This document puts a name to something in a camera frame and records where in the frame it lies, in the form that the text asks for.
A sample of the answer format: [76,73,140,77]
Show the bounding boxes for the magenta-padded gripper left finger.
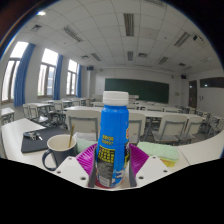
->
[53,143,99,188]

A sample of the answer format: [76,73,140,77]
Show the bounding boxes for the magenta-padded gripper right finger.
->
[128,143,174,188]

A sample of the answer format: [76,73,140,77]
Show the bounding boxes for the blue drink bottle white cap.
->
[94,90,131,190]

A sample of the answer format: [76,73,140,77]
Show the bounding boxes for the pale green sponge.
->
[73,132,98,155]

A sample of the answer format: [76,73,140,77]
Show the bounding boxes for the dark blue mug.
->
[41,133,78,172]

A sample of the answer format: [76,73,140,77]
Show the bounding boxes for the wooden stir stick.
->
[68,124,76,149]

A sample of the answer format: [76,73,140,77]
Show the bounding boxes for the white classroom chairs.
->
[21,96,224,146]

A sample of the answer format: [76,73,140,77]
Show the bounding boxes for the white classroom desks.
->
[0,94,224,166]

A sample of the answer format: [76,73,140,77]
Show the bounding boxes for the black flat sleeve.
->
[20,126,70,154]

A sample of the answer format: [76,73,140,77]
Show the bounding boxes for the bunch of keys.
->
[23,130,44,141]

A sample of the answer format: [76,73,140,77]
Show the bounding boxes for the green chalkboard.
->
[104,78,170,104]

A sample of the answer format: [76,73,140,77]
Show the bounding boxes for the blue curtain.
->
[76,64,83,99]
[13,43,36,108]
[53,54,64,101]

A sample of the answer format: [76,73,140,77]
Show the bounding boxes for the tall bright window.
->
[1,40,29,103]
[37,48,59,98]
[65,59,79,96]

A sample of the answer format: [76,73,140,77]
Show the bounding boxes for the dark door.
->
[188,79,198,109]

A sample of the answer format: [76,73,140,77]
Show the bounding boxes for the ceiling projector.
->
[193,34,206,44]

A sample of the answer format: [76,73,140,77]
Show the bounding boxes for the ceiling lights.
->
[29,0,218,73]

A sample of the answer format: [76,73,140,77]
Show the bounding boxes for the dark high wall window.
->
[199,77,224,89]

